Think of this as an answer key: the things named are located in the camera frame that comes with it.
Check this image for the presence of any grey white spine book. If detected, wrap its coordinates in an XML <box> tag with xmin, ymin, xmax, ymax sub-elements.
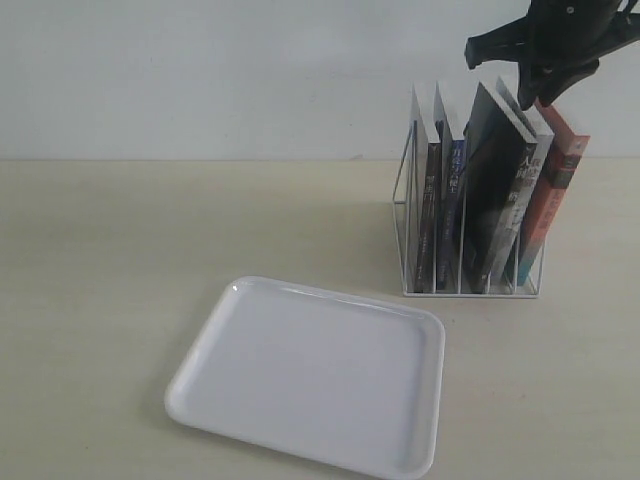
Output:
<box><xmin>495</xmin><ymin>75</ymin><xmax>554</xmax><ymax>287</ymax></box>

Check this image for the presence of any white wire book rack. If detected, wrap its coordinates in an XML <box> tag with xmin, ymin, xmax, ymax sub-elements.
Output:
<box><xmin>391</xmin><ymin>120</ymin><xmax>546</xmax><ymax>299</ymax></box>

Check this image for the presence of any red orange spine book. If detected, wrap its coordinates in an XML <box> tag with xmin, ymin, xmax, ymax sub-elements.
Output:
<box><xmin>516</xmin><ymin>101</ymin><xmax>591</xmax><ymax>287</ymax></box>

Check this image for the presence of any black cover book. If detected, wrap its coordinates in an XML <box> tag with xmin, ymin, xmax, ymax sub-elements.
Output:
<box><xmin>463</xmin><ymin>81</ymin><xmax>537</xmax><ymax>294</ymax></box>

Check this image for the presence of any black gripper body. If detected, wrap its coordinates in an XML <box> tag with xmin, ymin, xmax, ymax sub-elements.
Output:
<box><xmin>464</xmin><ymin>1</ymin><xmax>639</xmax><ymax>70</ymax></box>

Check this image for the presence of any blue book with orange moon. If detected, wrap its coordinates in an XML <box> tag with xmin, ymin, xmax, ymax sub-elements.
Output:
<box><xmin>433</xmin><ymin>80</ymin><xmax>466</xmax><ymax>291</ymax></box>

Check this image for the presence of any white plastic tray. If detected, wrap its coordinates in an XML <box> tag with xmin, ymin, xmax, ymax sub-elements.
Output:
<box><xmin>164</xmin><ymin>276</ymin><xmax>445</xmax><ymax>479</ymax></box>

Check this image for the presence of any dark brown spine book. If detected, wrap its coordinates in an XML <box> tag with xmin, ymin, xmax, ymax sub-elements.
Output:
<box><xmin>409</xmin><ymin>83</ymin><xmax>441</xmax><ymax>293</ymax></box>

